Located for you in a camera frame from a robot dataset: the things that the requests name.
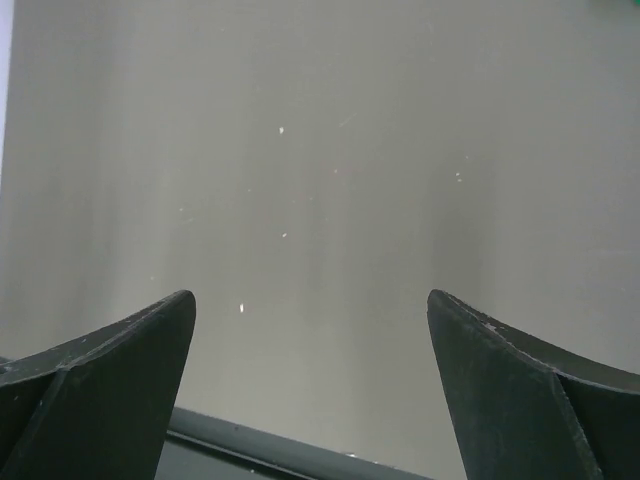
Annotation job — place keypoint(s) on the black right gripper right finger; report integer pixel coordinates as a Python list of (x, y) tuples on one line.
[(523, 408)]

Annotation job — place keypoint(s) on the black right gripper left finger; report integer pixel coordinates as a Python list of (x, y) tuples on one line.
[(98, 406)]

